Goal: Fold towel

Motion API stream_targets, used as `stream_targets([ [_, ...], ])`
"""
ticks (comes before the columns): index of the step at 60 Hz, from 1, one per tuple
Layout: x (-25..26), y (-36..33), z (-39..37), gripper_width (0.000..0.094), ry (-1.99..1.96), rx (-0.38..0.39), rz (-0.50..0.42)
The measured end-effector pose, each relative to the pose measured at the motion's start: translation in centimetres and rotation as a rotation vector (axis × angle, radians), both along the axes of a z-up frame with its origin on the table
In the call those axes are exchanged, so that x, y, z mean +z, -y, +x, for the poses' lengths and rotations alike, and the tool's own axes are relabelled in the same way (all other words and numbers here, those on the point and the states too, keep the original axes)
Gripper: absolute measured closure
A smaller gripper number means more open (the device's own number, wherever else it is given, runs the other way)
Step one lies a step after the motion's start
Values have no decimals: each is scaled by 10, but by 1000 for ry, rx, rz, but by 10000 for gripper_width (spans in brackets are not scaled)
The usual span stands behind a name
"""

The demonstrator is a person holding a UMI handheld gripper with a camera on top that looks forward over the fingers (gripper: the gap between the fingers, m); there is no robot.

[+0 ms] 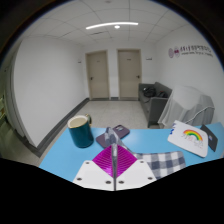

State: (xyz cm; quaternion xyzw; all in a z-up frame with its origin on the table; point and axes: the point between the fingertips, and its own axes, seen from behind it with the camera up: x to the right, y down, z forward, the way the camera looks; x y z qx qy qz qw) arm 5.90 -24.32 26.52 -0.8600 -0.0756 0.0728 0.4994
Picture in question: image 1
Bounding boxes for white cloth covered furniture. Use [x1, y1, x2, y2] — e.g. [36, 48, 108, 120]
[157, 84, 215, 129]

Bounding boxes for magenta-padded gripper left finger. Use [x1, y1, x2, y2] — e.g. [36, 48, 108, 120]
[72, 143, 117, 192]

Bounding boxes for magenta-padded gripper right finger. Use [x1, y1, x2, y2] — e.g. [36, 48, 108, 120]
[115, 143, 158, 192]

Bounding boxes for teal mug with gold rim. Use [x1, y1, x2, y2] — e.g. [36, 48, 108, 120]
[67, 113, 95, 149]

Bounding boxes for purple smartphone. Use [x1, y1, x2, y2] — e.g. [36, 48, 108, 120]
[95, 124, 131, 148]

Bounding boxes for black bag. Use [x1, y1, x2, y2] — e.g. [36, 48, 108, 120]
[143, 87, 157, 98]

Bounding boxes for long curved ceiling light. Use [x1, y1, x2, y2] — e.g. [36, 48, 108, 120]
[85, 21, 139, 31]

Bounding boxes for black flat notebook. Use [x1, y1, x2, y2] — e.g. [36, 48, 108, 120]
[199, 123, 219, 153]

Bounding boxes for beige door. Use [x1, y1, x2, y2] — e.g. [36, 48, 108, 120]
[85, 50, 111, 100]
[116, 48, 143, 100]

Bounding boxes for grey sofa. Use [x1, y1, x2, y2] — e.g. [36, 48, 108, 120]
[138, 81, 174, 129]

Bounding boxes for wall logo sign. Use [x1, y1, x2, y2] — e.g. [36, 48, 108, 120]
[167, 42, 214, 60]

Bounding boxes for white pad with rainbow print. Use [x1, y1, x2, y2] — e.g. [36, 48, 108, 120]
[167, 119, 209, 158]

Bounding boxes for grey white checked towel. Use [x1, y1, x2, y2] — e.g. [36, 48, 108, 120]
[103, 126, 187, 181]

